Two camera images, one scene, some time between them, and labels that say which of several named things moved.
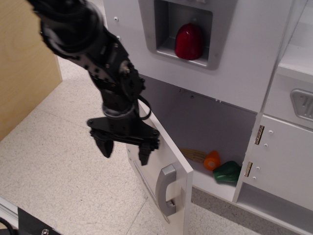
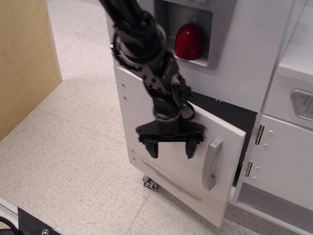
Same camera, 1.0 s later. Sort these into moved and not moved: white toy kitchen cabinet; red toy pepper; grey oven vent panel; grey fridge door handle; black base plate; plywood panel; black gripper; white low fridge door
Moved: black gripper; white low fridge door; grey fridge door handle
Not moved: black base plate; plywood panel; white toy kitchen cabinet; red toy pepper; grey oven vent panel
